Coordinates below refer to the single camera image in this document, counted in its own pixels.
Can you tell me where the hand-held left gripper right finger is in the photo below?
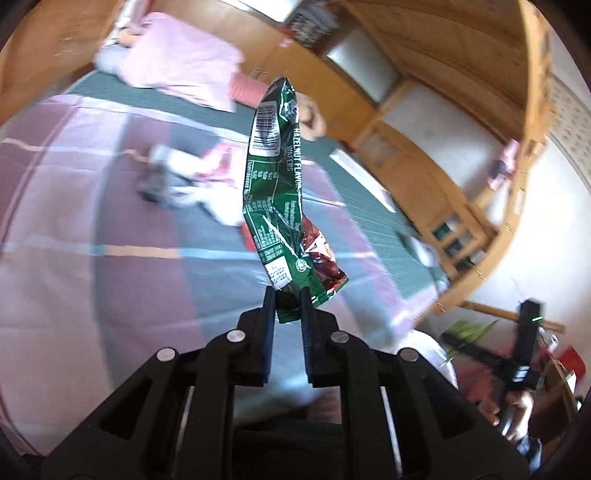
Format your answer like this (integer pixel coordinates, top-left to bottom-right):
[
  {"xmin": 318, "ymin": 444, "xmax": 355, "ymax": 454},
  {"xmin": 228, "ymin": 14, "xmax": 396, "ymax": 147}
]
[{"xmin": 299, "ymin": 287, "xmax": 529, "ymax": 480}]

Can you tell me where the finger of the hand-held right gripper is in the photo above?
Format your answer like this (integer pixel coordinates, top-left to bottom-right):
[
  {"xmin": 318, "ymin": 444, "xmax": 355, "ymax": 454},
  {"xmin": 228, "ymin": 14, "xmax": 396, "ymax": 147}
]
[{"xmin": 442, "ymin": 336, "xmax": 518, "ymax": 374}]

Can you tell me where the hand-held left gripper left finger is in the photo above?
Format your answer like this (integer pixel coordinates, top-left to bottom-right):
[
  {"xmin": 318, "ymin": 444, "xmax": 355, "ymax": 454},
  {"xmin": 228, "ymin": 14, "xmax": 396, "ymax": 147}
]
[{"xmin": 41, "ymin": 286, "xmax": 278, "ymax": 480}]

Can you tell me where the light green paper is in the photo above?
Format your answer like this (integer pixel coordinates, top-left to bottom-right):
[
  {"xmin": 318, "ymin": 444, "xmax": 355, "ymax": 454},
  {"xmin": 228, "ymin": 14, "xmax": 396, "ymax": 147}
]
[{"xmin": 441, "ymin": 320, "xmax": 500, "ymax": 367}]

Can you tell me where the white plastic trash bag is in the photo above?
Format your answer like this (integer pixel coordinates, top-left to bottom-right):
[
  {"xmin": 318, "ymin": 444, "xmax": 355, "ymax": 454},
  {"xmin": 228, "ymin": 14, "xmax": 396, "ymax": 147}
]
[{"xmin": 397, "ymin": 329, "xmax": 459, "ymax": 388}]

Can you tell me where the white paper wad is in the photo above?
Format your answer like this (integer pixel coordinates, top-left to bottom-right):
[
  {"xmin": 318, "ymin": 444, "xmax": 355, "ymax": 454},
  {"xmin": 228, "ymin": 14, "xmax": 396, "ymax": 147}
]
[{"xmin": 185, "ymin": 185, "xmax": 245, "ymax": 227}]

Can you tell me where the green wafer wrapper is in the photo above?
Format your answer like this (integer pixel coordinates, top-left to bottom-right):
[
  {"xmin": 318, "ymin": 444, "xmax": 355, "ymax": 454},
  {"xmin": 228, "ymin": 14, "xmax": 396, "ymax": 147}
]
[{"xmin": 242, "ymin": 76, "xmax": 348, "ymax": 324}]

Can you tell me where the white tissue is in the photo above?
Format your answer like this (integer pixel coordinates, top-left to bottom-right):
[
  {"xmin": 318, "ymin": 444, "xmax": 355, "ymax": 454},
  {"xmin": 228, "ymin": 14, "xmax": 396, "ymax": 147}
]
[{"xmin": 148, "ymin": 144, "xmax": 204, "ymax": 178}]

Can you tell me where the person's right hand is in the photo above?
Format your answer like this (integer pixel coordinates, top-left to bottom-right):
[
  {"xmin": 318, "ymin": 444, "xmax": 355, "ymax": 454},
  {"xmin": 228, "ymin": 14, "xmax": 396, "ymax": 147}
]
[{"xmin": 478, "ymin": 391, "xmax": 535, "ymax": 440}]

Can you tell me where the white oval device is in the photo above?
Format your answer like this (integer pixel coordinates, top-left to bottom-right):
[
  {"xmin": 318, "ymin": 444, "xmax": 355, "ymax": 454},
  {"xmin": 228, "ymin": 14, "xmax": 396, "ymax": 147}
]
[{"xmin": 397, "ymin": 230, "xmax": 451, "ymax": 296}]

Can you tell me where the green patterned mattress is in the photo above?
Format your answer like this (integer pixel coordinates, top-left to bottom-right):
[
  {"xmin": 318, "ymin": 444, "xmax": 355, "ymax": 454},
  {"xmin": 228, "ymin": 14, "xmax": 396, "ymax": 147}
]
[{"xmin": 60, "ymin": 69, "xmax": 451, "ymax": 315}]

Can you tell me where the long white board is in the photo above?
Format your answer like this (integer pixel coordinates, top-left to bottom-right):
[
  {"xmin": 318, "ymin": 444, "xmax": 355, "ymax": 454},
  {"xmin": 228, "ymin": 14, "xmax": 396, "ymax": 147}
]
[{"xmin": 329, "ymin": 148, "xmax": 397, "ymax": 214}]

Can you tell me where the pink hanging pouch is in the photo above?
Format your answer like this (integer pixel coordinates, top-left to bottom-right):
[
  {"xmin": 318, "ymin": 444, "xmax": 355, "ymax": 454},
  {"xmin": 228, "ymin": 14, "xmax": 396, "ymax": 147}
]
[{"xmin": 489, "ymin": 141, "xmax": 522, "ymax": 188}]

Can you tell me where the red paper scrap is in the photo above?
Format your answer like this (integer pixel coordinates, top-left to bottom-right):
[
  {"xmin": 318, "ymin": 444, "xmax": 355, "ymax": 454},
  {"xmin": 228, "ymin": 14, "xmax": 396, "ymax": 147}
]
[{"xmin": 196, "ymin": 143, "xmax": 237, "ymax": 185}]

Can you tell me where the pink grey plaid bedsheet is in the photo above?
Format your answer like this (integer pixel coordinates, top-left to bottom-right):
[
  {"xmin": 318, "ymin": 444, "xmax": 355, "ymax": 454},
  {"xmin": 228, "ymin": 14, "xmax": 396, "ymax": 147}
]
[{"xmin": 0, "ymin": 90, "xmax": 444, "ymax": 457}]

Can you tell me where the frosted glass window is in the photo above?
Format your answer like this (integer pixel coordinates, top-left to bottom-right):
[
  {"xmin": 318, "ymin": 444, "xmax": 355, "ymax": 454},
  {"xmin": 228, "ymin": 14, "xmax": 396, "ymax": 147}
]
[{"xmin": 325, "ymin": 28, "xmax": 400, "ymax": 102}]

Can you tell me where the pink pillow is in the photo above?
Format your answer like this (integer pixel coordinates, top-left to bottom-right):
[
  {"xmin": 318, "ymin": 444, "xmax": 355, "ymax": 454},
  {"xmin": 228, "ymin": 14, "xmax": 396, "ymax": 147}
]
[{"xmin": 115, "ymin": 11, "xmax": 245, "ymax": 114}]

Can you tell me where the stack of magazines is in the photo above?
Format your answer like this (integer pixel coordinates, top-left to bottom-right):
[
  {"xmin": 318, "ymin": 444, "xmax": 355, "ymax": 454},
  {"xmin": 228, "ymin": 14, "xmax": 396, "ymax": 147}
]
[{"xmin": 286, "ymin": 0, "xmax": 340, "ymax": 47}]

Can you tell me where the light blue cushion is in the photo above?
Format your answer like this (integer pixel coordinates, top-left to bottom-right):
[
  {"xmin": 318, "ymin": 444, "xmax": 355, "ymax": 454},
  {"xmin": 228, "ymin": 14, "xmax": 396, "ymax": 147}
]
[{"xmin": 95, "ymin": 46, "xmax": 130, "ymax": 75}]

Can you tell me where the wall poster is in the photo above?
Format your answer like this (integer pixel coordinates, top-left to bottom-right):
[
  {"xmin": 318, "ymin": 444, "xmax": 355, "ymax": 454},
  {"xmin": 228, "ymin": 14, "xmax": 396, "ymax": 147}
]
[{"xmin": 547, "ymin": 76, "xmax": 591, "ymax": 162}]

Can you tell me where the wooden bunk bed frame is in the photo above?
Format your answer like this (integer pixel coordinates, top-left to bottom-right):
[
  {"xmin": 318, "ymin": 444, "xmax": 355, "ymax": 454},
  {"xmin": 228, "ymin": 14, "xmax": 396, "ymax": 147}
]
[{"xmin": 0, "ymin": 0, "xmax": 591, "ymax": 333}]

